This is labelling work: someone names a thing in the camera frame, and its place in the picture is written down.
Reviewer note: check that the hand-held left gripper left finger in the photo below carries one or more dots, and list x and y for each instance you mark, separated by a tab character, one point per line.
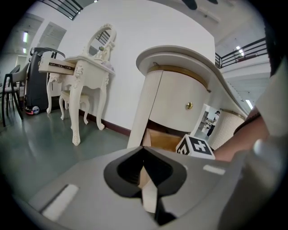
90	191

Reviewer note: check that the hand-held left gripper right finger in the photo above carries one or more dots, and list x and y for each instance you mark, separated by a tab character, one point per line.
202	191

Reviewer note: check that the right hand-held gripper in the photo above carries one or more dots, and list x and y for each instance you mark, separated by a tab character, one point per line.
198	147

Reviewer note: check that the person's right forearm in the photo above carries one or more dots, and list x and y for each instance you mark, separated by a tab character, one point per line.
243	143

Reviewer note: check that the white curved table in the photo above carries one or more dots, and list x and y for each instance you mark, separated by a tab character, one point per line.
180	56

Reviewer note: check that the ceiling light strip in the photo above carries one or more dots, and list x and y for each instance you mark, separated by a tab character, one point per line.
25	37
249	104
239	49

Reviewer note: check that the person's pale shirt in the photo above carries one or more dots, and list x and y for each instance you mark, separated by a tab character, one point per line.
274	101

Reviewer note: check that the ornate white vanity stool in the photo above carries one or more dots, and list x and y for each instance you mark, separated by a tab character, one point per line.
74	95

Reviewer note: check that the black balcony railing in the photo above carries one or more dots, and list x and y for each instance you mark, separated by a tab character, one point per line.
65	7
243	52

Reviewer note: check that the ornate white vanity with mirror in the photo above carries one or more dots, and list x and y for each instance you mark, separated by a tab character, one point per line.
90	74

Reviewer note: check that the black wheeled machine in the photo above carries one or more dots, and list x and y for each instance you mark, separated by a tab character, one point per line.
37	85

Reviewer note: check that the small potted plant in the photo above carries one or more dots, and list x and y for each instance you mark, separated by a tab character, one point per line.
101	48

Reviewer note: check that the black frame grey chair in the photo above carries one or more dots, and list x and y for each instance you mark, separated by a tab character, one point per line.
13	77

